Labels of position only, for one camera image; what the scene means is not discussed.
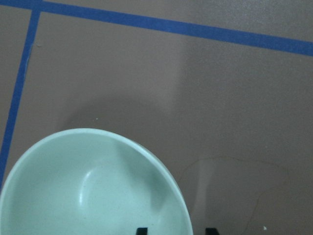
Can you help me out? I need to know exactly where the green bowl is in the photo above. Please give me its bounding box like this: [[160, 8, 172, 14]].
[[0, 128, 193, 235]]

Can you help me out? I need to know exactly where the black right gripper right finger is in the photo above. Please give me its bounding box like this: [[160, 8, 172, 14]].
[[205, 228, 219, 235]]

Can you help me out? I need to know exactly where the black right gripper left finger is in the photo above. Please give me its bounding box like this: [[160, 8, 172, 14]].
[[136, 227, 148, 235]]

